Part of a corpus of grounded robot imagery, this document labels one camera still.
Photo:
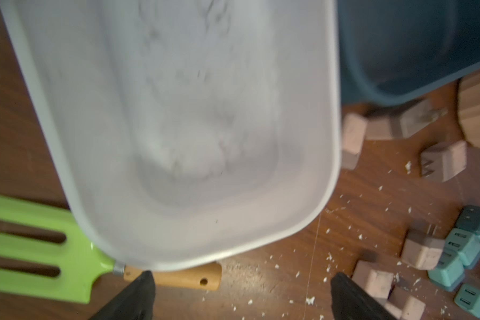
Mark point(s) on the teal plug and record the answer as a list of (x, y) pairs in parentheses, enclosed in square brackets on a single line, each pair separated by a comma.
[(449, 271), (468, 299), (466, 245), (469, 220)]

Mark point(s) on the white storage box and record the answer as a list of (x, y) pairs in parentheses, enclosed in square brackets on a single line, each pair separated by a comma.
[(184, 132)]

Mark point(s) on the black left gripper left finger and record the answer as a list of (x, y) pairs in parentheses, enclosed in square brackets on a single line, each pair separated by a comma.
[(133, 302)]

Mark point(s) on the pink plug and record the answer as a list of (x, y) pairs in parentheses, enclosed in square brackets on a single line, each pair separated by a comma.
[(402, 305), (421, 251), (354, 127), (373, 280), (402, 121), (443, 161)]

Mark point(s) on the peach ribbed flower pot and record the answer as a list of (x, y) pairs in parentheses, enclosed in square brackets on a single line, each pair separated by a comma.
[(468, 110)]

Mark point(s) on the dark teal storage box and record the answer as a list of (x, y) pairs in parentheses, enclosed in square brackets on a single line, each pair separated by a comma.
[(392, 52)]

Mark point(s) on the green garden fork wooden handle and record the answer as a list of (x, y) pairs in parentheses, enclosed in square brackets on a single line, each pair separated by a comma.
[(80, 262)]

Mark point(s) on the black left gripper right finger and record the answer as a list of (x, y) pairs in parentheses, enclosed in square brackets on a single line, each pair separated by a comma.
[(349, 301)]

